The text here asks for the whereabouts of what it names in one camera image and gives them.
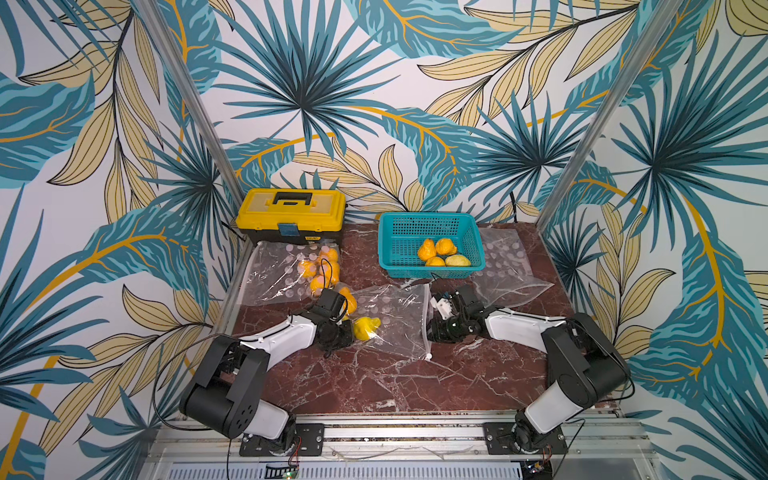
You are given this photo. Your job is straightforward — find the orange pear from bag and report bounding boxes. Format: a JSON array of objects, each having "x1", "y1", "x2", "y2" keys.
[{"x1": 418, "y1": 238, "x2": 437, "y2": 262}]

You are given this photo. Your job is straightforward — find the yellow fruit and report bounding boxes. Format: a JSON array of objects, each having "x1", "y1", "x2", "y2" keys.
[{"x1": 425, "y1": 256, "x2": 446, "y2": 267}]

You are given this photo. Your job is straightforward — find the dotted zip-top bag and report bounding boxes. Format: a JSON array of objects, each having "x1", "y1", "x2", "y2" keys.
[
  {"x1": 238, "y1": 241, "x2": 340, "y2": 306},
  {"x1": 350, "y1": 284, "x2": 431, "y2": 360}
]

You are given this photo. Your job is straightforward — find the yellow fruits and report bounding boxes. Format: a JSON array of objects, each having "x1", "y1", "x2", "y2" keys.
[{"x1": 353, "y1": 317, "x2": 382, "y2": 342}]

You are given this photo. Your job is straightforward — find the clear zip-top bag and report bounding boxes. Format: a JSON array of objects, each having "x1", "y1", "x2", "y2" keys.
[{"x1": 470, "y1": 228, "x2": 553, "y2": 308}]

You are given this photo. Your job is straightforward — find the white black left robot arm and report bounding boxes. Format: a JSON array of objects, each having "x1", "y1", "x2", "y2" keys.
[{"x1": 179, "y1": 289, "x2": 354, "y2": 451}]

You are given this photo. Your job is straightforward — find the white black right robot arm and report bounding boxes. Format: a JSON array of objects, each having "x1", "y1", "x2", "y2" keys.
[{"x1": 425, "y1": 285, "x2": 631, "y2": 454}]

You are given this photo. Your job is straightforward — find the orange fruits in left bag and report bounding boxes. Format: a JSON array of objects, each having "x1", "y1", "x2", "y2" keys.
[{"x1": 298, "y1": 246, "x2": 341, "y2": 297}]

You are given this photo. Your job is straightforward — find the teal plastic basket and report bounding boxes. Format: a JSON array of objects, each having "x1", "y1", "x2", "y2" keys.
[{"x1": 378, "y1": 212, "x2": 486, "y2": 279}]

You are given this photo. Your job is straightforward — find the yellow black toolbox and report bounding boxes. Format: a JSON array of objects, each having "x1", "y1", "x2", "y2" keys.
[{"x1": 235, "y1": 188, "x2": 346, "y2": 245}]

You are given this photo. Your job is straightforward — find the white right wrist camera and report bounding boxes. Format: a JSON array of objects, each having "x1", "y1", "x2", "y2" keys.
[{"x1": 430, "y1": 298, "x2": 455, "y2": 320}]

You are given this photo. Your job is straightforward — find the left aluminium frame post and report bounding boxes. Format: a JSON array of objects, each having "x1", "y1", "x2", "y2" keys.
[{"x1": 136, "y1": 0, "x2": 244, "y2": 204}]

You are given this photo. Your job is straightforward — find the aluminium frame post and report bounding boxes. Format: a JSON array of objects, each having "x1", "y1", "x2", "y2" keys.
[
  {"x1": 536, "y1": 0, "x2": 683, "y2": 234},
  {"x1": 136, "y1": 0, "x2": 244, "y2": 204}
]

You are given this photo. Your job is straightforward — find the right aluminium frame post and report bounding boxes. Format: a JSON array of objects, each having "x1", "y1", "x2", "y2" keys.
[{"x1": 536, "y1": 0, "x2": 683, "y2": 234}]

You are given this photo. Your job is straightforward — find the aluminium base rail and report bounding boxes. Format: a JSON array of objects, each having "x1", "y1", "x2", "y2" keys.
[{"x1": 139, "y1": 409, "x2": 663, "y2": 479}]

